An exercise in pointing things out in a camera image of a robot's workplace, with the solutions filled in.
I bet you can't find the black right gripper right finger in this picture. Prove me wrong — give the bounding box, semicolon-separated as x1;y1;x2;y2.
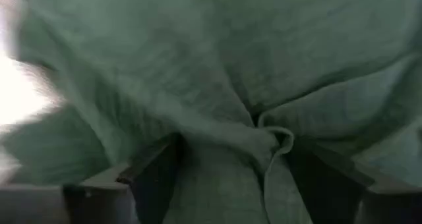
285;140;422;224

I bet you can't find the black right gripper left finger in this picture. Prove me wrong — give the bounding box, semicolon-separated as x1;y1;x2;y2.
0;133;185;224

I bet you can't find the dark green garment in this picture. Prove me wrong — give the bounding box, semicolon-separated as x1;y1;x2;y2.
0;0;422;224

